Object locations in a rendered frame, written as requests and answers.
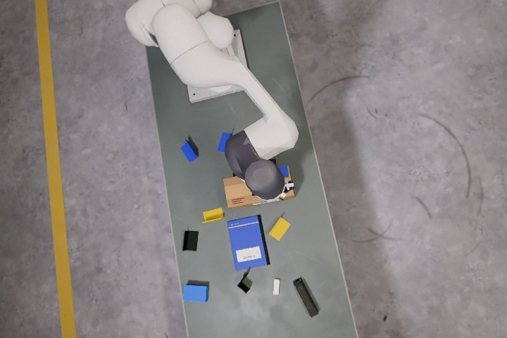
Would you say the blue notebook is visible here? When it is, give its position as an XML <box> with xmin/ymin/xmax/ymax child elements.
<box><xmin>227</xmin><ymin>215</ymin><xmax>270</xmax><ymax>271</ymax></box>

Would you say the brown cardboard box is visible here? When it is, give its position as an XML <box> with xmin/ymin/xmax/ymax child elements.
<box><xmin>223</xmin><ymin>166</ymin><xmax>295</xmax><ymax>209</ymax></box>

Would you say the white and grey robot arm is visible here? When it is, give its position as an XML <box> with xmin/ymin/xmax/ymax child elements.
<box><xmin>125</xmin><ymin>0</ymin><xmax>299</xmax><ymax>201</ymax></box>

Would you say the blue rectangular block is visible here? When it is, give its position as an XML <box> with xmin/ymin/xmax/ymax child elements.
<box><xmin>183</xmin><ymin>283</ymin><xmax>209</xmax><ymax>303</ymax></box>

